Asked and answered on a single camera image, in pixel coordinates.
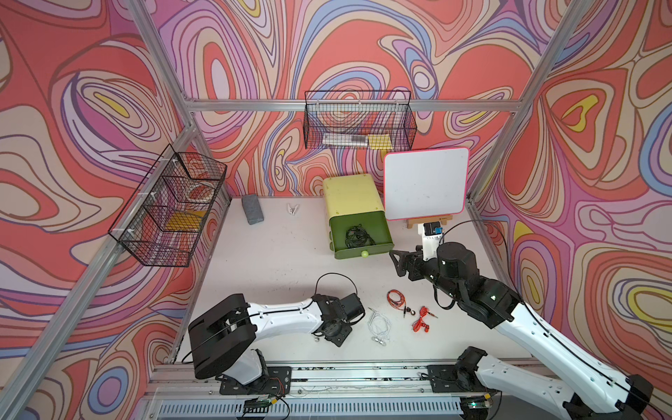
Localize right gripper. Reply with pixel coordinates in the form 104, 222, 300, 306
390, 244, 463, 302

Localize red earphones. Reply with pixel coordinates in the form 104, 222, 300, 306
412, 306, 437, 333
386, 289, 417, 317

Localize black earphones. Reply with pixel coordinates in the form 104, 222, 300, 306
345, 232, 367, 249
346, 225, 376, 248

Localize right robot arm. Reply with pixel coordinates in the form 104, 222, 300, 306
390, 241, 653, 419

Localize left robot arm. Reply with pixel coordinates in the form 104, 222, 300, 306
187, 293, 365, 385

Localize white earphones right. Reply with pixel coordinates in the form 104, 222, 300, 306
367, 308, 391, 347

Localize red earphones bundled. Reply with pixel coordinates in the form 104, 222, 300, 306
412, 306, 437, 333

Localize yellow green drawer cabinet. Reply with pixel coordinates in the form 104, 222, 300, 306
323, 174, 384, 219

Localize wooden easel stand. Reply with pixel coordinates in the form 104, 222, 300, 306
406, 215, 453, 229

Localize pink framed whiteboard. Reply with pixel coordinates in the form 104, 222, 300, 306
383, 147, 470, 221

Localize white clip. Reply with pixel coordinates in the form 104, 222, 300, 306
287, 203, 300, 215

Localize grey sponge block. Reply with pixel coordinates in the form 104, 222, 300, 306
241, 194, 264, 225

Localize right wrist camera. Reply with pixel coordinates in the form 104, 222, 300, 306
418, 222, 443, 261

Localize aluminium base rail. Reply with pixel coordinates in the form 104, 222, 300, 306
132, 362, 574, 419

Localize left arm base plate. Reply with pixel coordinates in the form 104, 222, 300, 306
216, 366, 292, 397

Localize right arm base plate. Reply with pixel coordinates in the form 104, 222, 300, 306
420, 364, 500, 394

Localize back black wire basket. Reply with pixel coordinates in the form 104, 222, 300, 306
303, 87, 418, 152

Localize black wire basket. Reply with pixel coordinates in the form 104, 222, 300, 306
303, 87, 418, 152
108, 145, 228, 268

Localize left black wire basket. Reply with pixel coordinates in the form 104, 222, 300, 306
108, 145, 228, 268

